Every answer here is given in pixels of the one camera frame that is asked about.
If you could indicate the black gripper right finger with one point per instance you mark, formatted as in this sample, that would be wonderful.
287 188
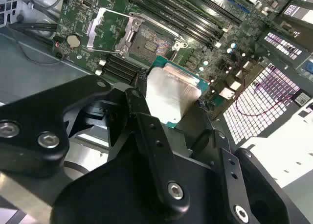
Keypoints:
232 170

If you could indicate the silver topped CPU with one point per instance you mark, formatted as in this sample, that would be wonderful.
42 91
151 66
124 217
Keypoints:
168 94

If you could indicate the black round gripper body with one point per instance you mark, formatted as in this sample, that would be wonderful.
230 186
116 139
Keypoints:
110 197

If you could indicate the metal socket cover frame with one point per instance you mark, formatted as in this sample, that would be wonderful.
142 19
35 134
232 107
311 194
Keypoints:
94 30

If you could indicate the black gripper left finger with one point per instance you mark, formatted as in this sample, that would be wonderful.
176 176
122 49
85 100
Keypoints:
29 111

